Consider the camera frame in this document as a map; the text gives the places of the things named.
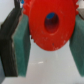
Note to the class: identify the gripper green padded right finger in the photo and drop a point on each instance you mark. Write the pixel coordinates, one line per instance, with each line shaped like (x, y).
(77, 46)

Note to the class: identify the gripper green padded left finger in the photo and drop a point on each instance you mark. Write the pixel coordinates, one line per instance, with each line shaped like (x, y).
(15, 43)

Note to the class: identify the red plastic gear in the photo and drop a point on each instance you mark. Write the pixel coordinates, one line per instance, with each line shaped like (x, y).
(38, 10)

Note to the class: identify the blue plastic gear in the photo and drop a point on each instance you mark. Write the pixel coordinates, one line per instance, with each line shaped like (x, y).
(51, 22)

